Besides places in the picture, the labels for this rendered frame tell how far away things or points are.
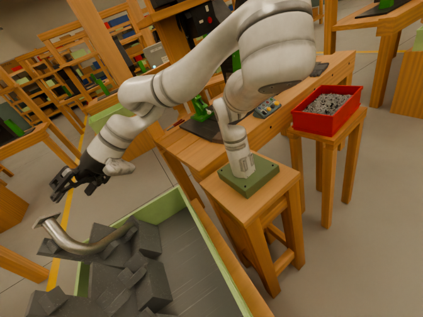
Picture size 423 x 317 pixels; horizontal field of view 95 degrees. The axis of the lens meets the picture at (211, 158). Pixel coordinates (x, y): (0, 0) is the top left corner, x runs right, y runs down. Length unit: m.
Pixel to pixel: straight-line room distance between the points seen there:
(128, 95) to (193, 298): 0.57
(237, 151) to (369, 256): 1.19
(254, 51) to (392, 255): 1.57
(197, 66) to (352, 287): 1.46
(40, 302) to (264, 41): 0.57
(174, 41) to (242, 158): 0.96
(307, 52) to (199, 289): 0.63
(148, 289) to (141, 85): 0.54
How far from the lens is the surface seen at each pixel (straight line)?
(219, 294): 0.67
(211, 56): 0.33
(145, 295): 0.68
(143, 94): 0.42
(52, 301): 0.55
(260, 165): 0.85
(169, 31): 1.46
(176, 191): 0.81
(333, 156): 1.18
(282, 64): 0.25
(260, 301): 0.70
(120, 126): 0.48
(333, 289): 1.54
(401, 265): 1.69
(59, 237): 0.68
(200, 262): 0.72
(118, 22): 8.14
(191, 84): 0.35
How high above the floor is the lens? 1.46
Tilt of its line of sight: 35 degrees down
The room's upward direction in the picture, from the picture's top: 23 degrees counter-clockwise
